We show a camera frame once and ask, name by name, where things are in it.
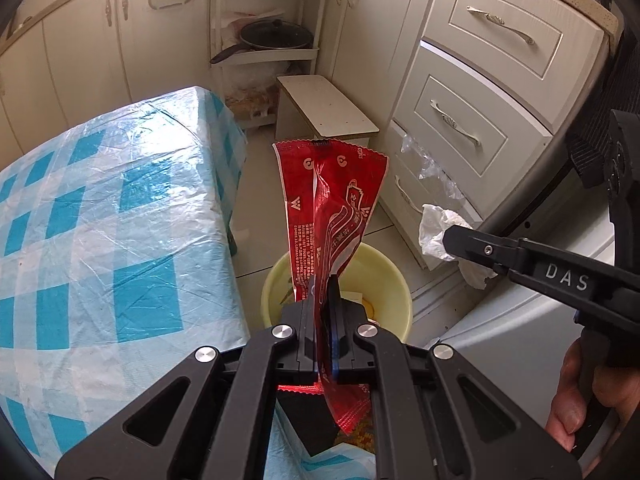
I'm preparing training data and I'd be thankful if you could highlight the white corner shelf rack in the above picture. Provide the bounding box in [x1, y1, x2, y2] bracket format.
[209, 0, 332, 127]

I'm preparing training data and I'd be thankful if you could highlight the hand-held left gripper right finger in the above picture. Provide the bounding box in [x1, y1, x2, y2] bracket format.
[322, 280, 583, 480]

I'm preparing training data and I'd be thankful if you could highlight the dark ribbed strip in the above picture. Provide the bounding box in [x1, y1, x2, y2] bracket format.
[564, 35, 622, 192]

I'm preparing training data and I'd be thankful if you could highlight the white appliance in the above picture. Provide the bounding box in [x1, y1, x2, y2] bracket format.
[440, 200, 640, 361]

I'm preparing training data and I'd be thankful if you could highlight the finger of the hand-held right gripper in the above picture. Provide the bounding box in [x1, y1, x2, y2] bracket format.
[444, 225, 604, 306]

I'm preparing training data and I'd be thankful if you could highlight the clear plastic film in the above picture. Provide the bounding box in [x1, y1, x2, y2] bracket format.
[400, 135, 482, 212]

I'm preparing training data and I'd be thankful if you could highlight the person's right hand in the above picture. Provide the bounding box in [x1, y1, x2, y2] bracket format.
[545, 345, 632, 442]

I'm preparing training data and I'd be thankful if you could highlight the small wooden stool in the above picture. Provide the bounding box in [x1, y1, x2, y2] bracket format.
[275, 75, 380, 142]

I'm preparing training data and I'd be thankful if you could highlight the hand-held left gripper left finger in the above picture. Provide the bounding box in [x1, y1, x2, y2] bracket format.
[55, 296, 322, 480]

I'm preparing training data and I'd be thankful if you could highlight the yellow plastic bucket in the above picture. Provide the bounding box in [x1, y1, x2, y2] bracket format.
[261, 242, 414, 352]

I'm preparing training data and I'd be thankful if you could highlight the black pan with glass lid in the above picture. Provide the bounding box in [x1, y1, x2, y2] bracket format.
[209, 19, 315, 65]

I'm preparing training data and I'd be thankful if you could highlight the cream cabinet with drawers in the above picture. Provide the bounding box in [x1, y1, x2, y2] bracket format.
[320, 0, 620, 273]

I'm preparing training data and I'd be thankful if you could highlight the red foil packet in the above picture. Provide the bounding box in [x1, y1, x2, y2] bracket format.
[272, 140, 390, 436]

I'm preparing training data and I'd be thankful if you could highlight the blue checked plastic tablecloth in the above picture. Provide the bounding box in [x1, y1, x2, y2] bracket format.
[0, 86, 376, 480]

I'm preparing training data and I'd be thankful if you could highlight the cream sink cabinet row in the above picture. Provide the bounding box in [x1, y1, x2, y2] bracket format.
[0, 0, 222, 162]

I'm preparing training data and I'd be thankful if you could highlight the white paper napkin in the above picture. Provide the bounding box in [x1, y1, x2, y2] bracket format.
[418, 203, 500, 290]

